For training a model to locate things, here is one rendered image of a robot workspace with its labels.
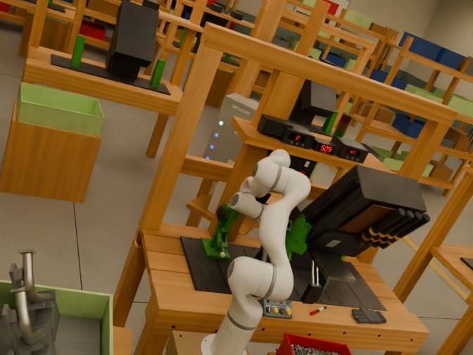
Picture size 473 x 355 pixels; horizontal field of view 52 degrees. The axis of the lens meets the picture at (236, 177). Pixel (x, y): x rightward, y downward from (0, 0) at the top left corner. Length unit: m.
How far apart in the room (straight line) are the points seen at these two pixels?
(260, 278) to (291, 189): 0.37
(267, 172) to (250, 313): 0.50
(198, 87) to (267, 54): 0.35
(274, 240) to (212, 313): 0.56
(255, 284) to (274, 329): 0.70
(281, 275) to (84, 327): 0.77
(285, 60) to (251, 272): 1.08
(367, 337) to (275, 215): 1.10
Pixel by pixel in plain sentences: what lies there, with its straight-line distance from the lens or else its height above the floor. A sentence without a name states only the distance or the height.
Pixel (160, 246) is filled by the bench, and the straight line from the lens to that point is 2.45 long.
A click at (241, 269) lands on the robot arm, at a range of 1.65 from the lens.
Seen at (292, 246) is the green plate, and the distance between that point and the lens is 2.37.
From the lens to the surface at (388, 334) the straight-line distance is 2.72.
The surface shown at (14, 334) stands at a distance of 1.60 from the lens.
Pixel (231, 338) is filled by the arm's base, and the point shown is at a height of 1.06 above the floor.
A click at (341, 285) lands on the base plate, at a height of 0.90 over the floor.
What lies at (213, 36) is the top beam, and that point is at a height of 1.90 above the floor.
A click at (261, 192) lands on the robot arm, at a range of 2.10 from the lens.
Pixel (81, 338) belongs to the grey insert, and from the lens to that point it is 1.93.
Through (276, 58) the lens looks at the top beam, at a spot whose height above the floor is 1.90.
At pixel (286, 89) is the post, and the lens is 2.38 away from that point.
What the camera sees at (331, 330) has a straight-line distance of 2.49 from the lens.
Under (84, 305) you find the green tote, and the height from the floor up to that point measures 0.90.
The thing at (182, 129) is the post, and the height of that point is 1.45.
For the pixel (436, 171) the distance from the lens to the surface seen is 8.96.
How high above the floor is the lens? 2.20
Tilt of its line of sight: 22 degrees down
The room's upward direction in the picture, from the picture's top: 23 degrees clockwise
